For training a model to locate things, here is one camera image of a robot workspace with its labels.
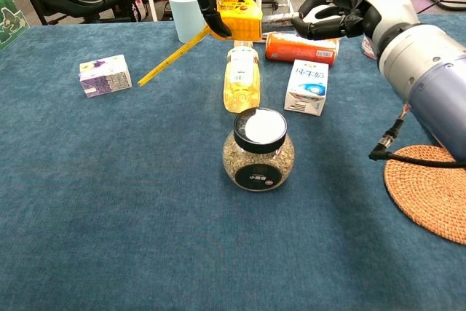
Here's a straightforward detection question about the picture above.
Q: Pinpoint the right five-finger robot hand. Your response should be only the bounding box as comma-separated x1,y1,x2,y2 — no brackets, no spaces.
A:
292,0,419,53

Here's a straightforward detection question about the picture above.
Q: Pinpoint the yellow tape measure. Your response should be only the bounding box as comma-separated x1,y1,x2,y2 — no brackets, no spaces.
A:
137,0,264,87

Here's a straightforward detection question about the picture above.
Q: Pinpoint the light blue cup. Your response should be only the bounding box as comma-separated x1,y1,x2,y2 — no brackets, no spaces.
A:
167,0,207,44

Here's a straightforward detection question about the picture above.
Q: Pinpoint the packaged small cake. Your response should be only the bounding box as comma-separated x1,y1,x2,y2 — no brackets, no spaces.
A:
261,12,303,34

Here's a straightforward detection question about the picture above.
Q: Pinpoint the clear bottle yellow liquid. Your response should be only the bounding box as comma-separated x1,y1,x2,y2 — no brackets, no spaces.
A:
221,39,262,114

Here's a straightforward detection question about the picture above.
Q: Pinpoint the orange red drink can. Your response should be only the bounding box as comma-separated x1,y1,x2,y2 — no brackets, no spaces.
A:
264,31,341,67

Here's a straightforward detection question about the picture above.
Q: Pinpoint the white blue milk carton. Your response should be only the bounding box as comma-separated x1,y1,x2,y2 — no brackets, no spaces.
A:
283,59,330,117

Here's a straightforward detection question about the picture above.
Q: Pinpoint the purple white small carton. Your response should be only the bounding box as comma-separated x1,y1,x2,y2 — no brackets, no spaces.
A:
79,54,133,98

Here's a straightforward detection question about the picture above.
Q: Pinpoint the seed jar black lid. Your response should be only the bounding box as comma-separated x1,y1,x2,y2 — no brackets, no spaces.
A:
222,107,296,192

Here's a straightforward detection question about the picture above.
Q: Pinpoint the green tea bag box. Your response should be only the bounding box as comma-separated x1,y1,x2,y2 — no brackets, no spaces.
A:
0,0,31,53

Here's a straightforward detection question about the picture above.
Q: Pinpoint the round woven coaster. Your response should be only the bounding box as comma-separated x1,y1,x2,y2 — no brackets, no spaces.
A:
383,145,466,245

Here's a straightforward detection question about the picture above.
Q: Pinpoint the blue table cloth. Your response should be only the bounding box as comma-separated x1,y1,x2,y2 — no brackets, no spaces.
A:
0,14,466,311

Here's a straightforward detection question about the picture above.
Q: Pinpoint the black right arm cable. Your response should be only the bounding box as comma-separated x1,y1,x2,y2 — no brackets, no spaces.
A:
369,105,466,170

